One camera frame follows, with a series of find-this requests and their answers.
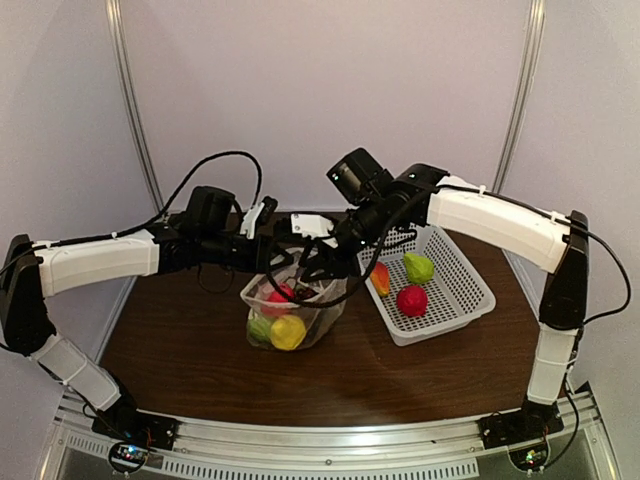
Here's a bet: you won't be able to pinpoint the orange red fake mango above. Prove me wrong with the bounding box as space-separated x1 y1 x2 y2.
369 262 391 298

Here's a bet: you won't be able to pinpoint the clear polka dot zip bag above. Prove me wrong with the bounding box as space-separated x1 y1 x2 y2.
240 247 347 351

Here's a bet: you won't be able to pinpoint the green fake pear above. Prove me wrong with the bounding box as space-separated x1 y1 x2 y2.
403 252 435 285

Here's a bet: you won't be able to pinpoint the yellow fake pear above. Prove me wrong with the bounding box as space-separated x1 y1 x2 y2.
270 314 307 351

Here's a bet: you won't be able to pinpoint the red fake apple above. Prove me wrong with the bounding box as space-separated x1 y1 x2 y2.
396 285 428 317

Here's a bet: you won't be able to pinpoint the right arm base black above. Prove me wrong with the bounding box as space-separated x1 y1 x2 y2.
477 400 564 449

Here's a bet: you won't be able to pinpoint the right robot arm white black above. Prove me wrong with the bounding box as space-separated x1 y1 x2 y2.
291 148 589 435

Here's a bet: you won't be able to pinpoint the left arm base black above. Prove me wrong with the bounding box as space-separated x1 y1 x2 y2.
91 378 178 451

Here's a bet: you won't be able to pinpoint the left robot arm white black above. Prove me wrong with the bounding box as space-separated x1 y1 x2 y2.
1 186 278 438

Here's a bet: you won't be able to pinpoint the dark fake grapes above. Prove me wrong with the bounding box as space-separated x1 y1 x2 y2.
294 284 322 302

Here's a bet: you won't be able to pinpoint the green fake apple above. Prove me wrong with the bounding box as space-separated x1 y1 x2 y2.
247 316 272 345

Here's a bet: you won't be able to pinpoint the white perforated plastic basket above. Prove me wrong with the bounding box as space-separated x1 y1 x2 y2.
366 224 496 347

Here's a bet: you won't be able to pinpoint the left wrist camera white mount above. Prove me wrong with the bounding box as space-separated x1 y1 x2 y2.
239 196 278 240

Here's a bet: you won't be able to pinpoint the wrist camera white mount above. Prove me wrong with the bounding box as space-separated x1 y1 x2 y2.
239 196 278 240
290 213 334 239

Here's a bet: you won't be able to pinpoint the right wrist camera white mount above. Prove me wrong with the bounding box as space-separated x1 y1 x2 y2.
290 213 334 239

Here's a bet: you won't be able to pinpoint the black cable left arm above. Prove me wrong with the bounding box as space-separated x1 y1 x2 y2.
0 149 265 296

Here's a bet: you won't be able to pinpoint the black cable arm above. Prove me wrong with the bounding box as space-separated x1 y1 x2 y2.
264 184 631 471
0 149 265 296

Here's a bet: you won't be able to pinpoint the aluminium front rail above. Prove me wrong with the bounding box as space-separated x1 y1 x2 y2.
49 382 609 479

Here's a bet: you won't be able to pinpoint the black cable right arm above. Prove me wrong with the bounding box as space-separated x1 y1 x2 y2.
264 184 631 471

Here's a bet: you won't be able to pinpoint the aluminium frame post left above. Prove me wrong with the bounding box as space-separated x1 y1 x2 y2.
105 0 164 212

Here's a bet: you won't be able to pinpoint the aluminium frame post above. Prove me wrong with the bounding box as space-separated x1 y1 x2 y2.
492 0 546 193
105 0 164 212

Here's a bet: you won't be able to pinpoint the aluminium frame post right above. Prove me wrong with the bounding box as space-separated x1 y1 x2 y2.
492 0 546 193

